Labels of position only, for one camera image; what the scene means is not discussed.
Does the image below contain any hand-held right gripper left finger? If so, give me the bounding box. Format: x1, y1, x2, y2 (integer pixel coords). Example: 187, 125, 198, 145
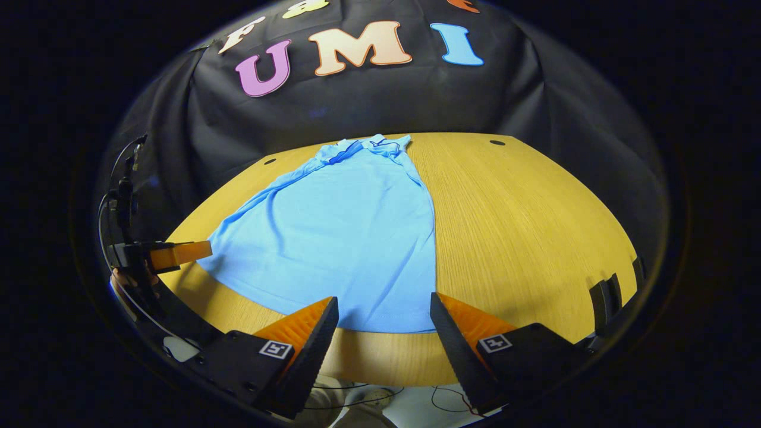
178, 296, 339, 420

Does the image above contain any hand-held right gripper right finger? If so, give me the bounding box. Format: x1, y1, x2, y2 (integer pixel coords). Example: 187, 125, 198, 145
430, 292, 595, 416

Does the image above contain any light blue T-shirt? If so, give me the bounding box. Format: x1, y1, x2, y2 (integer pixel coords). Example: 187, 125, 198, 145
213, 134, 438, 333

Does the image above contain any dark slatted chair back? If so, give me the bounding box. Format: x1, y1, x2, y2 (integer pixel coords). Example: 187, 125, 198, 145
589, 257, 647, 348

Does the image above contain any black backdrop cloth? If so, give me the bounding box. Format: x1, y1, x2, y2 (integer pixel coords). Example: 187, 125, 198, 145
95, 0, 669, 262

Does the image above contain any thin dark red cable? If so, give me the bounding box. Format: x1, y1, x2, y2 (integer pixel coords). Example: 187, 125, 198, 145
430, 385, 480, 416

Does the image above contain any thin black cable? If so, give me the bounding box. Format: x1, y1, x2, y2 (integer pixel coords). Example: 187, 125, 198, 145
306, 383, 406, 412

